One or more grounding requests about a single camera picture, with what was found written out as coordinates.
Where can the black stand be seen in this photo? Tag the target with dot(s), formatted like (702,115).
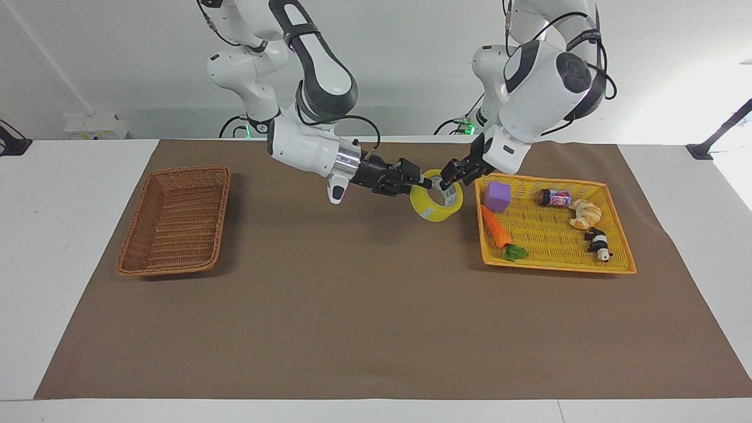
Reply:
(13,144)
(719,132)

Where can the orange toy carrot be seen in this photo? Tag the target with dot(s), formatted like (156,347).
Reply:
(496,230)

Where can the brown wicker basket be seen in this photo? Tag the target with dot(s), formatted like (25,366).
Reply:
(176,223)

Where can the purple cube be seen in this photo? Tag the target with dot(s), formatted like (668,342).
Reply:
(497,197)

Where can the yellow tape roll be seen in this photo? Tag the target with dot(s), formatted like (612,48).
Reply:
(432,210)

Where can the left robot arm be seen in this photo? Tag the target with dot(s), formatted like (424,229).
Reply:
(540,94)

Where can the white box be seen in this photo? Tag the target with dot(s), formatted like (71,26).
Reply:
(94,127)

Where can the toy croissant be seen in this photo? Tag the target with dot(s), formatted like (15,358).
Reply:
(584,214)

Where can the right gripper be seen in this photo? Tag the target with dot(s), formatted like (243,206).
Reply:
(370,171)

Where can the toy panda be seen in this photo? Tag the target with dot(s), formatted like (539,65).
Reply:
(598,241)

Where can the small dark jar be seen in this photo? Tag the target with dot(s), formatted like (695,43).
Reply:
(555,198)

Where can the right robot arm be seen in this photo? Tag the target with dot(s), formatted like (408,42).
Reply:
(317,64)

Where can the yellow woven basket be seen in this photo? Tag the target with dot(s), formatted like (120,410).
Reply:
(552,241)

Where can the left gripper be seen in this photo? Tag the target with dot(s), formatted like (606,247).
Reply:
(479,155)

